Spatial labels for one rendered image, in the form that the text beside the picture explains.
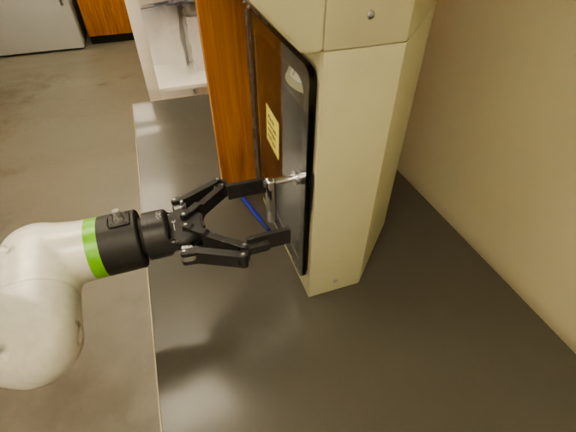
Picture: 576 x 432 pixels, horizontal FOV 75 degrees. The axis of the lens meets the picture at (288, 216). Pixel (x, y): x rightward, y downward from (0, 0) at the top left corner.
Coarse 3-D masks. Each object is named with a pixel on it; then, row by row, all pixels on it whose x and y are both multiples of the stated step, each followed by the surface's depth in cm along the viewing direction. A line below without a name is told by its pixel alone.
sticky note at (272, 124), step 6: (270, 114) 67; (270, 120) 68; (276, 120) 64; (270, 126) 69; (276, 126) 65; (270, 132) 70; (276, 132) 65; (270, 138) 71; (276, 138) 66; (270, 144) 72; (276, 144) 67; (276, 150) 68
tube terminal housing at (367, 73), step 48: (336, 0) 40; (384, 0) 41; (432, 0) 54; (336, 48) 43; (384, 48) 45; (336, 96) 47; (384, 96) 50; (336, 144) 52; (384, 144) 55; (336, 192) 58; (384, 192) 71; (336, 240) 66; (336, 288) 76
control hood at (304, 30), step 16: (256, 0) 37; (272, 0) 38; (288, 0) 38; (304, 0) 39; (320, 0) 39; (272, 16) 39; (288, 16) 39; (304, 16) 40; (320, 16) 40; (288, 32) 40; (304, 32) 41; (320, 32) 41; (304, 48) 42; (320, 48) 43
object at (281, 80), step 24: (264, 24) 58; (264, 48) 61; (288, 48) 50; (264, 72) 65; (288, 72) 52; (312, 72) 46; (264, 96) 68; (288, 96) 55; (312, 96) 47; (264, 120) 72; (288, 120) 57; (312, 120) 49; (264, 144) 77; (288, 144) 60; (264, 168) 82; (288, 168) 63; (264, 192) 88; (288, 192) 67; (288, 216) 70
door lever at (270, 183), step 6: (294, 174) 59; (264, 180) 59; (270, 180) 59; (276, 180) 59; (282, 180) 59; (288, 180) 60; (294, 180) 60; (264, 186) 59; (270, 186) 59; (270, 192) 60; (270, 198) 61; (270, 204) 61; (270, 210) 62; (276, 210) 63; (270, 216) 63; (276, 216) 64; (270, 222) 64
